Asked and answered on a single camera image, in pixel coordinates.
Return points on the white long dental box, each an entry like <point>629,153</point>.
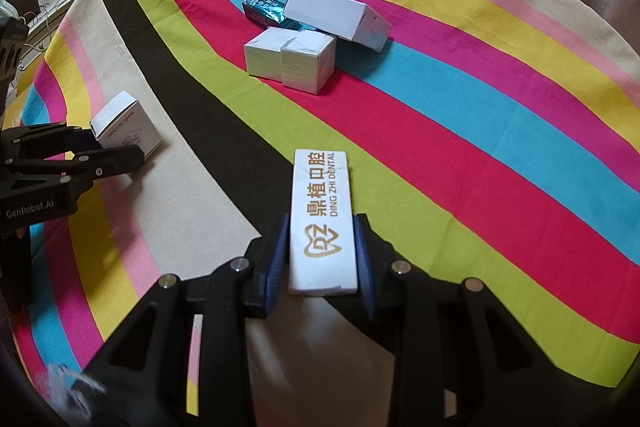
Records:
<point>322,207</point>

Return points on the small white cube box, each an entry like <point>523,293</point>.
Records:
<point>307,64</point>
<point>265,54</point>

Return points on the striped colourful cloth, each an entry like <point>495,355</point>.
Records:
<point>450,157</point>

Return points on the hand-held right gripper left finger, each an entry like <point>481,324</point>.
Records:
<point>277,267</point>

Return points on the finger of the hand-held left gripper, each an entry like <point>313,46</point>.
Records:
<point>60,138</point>
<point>115,159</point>

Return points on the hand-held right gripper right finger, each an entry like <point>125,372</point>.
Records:
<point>364,267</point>

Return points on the white crumpled wrapper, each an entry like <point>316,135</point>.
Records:
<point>75,384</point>

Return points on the teal foil packet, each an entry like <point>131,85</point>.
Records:
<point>262,9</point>

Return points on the white box with grey print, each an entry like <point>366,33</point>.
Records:
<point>125,117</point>

